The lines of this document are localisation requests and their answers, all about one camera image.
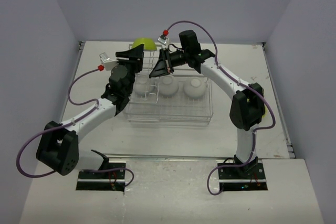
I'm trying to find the white wire dish rack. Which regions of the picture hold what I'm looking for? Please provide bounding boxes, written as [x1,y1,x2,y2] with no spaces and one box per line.
[123,43,213,126]

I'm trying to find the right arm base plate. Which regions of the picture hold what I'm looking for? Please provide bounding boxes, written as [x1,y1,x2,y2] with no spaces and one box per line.
[218,161,268,192]

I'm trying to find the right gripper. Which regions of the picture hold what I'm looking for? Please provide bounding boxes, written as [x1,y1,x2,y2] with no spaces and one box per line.
[150,48,190,79]

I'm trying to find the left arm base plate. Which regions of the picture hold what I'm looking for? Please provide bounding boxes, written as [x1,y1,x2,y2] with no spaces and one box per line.
[76,163,126,192]

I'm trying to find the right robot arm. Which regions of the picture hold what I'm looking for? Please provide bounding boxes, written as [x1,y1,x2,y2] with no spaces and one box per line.
[149,30,266,178]

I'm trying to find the white bowl right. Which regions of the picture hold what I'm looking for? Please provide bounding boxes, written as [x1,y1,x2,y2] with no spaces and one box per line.
[183,77,207,99]

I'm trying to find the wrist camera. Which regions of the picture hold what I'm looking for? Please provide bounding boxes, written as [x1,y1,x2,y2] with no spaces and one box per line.
[157,29,170,48]
[98,52,118,71]

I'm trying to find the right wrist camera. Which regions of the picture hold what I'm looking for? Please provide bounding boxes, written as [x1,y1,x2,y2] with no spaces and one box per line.
[157,29,170,48]

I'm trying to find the white bowl middle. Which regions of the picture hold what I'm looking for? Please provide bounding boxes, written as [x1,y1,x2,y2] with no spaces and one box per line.
[159,76,179,97]

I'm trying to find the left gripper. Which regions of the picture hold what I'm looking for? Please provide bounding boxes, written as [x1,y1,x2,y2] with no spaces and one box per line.
[115,45,144,95]

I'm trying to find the lime green bowl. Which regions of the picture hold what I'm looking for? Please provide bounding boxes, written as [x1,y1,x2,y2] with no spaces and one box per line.
[261,87,270,119]

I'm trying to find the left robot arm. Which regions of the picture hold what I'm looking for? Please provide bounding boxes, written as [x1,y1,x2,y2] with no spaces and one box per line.
[36,44,144,178]

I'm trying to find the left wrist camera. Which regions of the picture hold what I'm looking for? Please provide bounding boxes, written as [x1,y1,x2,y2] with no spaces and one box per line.
[98,52,118,71]

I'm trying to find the white bowl left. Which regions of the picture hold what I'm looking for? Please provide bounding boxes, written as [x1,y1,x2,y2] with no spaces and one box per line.
[133,74,154,97]

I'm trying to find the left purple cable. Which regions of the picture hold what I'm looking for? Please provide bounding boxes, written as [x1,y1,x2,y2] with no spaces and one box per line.
[16,68,134,186]

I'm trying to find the green bowl white inside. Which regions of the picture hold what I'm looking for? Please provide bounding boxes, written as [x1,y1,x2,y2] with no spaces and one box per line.
[131,37,157,51]

